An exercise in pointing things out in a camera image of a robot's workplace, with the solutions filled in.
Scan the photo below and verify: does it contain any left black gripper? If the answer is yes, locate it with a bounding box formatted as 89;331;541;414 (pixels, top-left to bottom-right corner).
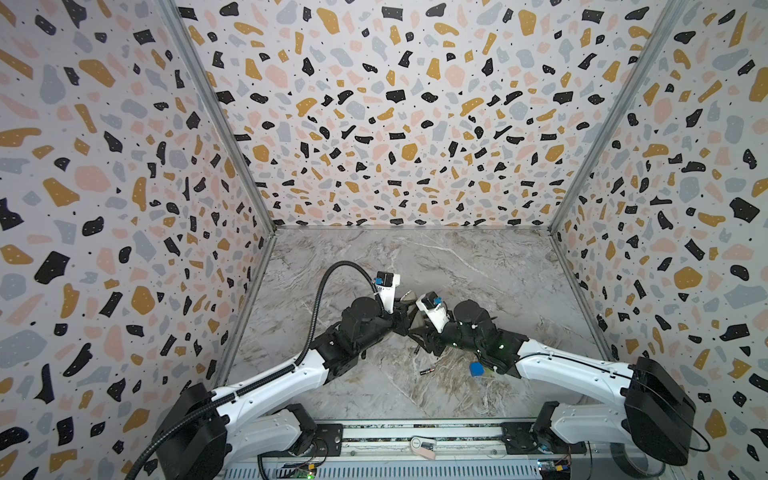
354;294;419;355

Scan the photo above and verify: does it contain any white remote control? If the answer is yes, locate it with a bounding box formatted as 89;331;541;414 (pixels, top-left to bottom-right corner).
395;290;426;332

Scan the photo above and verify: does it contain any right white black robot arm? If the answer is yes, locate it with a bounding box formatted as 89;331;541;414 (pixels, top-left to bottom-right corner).
400;293;696;466

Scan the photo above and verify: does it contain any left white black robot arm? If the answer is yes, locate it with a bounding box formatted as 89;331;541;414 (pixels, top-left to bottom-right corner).
149;295;416;479

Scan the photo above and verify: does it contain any blue cube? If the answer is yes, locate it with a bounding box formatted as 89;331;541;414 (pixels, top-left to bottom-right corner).
469;362;485;377

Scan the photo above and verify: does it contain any pink white tag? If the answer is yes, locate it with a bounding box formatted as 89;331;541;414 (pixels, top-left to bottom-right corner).
409;436;437;461

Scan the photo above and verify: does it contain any black tape roll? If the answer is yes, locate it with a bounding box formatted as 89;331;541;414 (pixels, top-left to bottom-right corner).
610;443;666;479

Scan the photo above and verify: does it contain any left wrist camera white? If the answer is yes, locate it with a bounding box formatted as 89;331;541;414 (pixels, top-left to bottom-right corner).
374;271;401;314

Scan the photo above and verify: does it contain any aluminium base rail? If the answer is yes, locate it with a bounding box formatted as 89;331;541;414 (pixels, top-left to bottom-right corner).
167;418;679;480

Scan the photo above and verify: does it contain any black corrugated cable conduit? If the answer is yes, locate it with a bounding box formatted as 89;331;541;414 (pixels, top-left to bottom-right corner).
124;260;380;480

